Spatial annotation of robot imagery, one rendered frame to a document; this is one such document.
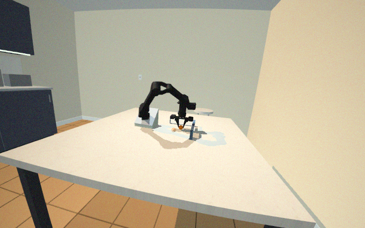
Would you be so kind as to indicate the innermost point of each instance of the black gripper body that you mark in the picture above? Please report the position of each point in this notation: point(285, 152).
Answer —
point(182, 114)

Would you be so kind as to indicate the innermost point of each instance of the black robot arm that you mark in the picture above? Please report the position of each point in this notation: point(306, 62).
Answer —
point(155, 90)

